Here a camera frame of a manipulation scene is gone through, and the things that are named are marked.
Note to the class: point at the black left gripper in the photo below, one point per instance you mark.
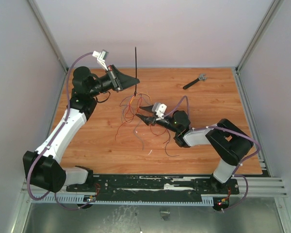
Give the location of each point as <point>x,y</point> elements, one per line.
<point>126,80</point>

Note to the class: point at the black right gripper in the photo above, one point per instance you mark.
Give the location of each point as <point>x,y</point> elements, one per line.
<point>153,119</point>

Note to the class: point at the black zip tie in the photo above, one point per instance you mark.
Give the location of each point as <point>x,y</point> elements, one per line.
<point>135,90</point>

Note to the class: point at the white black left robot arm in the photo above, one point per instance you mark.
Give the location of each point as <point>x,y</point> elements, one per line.
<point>42,167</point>

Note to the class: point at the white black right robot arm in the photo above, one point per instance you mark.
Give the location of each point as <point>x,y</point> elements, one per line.
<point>229,141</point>

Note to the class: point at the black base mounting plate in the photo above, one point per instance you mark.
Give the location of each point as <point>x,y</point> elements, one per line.
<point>153,187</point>

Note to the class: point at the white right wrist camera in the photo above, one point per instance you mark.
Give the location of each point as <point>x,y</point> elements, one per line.
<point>158,110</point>

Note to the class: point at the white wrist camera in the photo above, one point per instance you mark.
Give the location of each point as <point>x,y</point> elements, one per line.
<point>101,58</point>
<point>158,110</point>

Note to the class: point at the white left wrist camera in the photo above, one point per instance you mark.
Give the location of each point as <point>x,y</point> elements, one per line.
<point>101,58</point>

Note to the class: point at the adjustable wrench black handle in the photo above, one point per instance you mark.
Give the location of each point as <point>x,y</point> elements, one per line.
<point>201,77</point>

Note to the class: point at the grey slotted cable duct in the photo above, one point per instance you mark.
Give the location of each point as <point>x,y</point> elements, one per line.
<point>86,200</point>

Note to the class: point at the aluminium frame rail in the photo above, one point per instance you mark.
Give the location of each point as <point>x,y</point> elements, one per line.
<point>265,187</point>

